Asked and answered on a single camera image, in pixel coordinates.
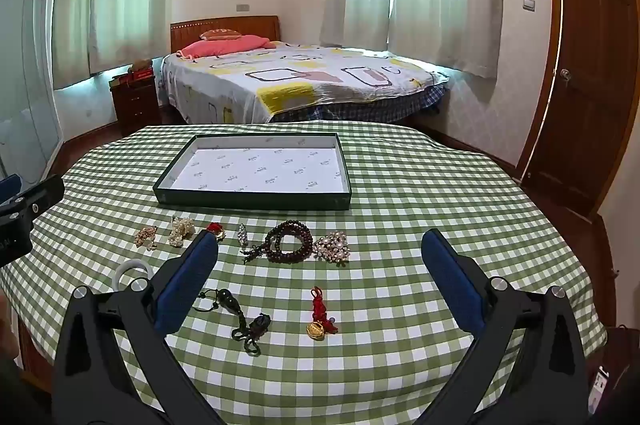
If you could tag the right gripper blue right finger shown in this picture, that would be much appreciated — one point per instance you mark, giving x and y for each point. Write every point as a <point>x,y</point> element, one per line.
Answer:
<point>548,380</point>

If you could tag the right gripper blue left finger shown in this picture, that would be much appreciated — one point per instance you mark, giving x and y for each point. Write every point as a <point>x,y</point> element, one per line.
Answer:
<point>91,382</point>

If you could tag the white jade bangle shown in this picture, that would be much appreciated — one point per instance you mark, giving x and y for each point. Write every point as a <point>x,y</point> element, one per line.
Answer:
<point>130,264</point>

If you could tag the small gold pearl brooch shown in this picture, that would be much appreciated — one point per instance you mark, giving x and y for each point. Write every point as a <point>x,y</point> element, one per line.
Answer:
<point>145,237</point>

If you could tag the red flower gold brooch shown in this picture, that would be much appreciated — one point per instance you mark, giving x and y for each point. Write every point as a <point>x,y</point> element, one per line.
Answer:
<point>217,230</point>

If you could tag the silver rhinestone brooch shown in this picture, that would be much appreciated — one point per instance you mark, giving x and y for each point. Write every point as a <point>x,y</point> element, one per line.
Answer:
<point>241,235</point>

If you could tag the red knot gold pendant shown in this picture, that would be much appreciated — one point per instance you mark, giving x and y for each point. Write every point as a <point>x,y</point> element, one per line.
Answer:
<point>321,324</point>

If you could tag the pearl rhinestone flower brooch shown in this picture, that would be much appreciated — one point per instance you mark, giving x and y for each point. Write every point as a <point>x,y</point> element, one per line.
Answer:
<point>332,248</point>

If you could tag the green jewelry tray box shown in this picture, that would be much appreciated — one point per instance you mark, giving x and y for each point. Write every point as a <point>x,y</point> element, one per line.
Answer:
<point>258,172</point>

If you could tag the dark wooden nightstand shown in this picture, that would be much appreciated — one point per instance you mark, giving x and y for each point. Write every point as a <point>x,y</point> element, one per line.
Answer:
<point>135,101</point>

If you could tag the items on nightstand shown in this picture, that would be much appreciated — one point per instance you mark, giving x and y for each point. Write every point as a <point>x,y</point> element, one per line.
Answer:
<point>139,70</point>

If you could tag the green white checkered tablecloth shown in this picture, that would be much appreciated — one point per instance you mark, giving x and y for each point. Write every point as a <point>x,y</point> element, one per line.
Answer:
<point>397,342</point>

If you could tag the brown wooden door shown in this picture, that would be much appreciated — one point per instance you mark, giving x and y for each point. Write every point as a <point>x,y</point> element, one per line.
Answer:
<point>587,104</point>

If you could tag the orange patterned pillow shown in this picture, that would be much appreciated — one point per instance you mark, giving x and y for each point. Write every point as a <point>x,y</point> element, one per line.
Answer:
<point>217,35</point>

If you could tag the pink pillow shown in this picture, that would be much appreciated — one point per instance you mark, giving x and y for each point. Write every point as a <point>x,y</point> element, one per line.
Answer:
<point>244,43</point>

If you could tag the bed with patterned quilt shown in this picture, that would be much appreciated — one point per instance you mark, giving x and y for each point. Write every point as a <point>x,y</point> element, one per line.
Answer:
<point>295,83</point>

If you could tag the wall light switch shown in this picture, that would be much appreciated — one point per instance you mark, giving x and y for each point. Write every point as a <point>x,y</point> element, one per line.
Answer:
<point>529,5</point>

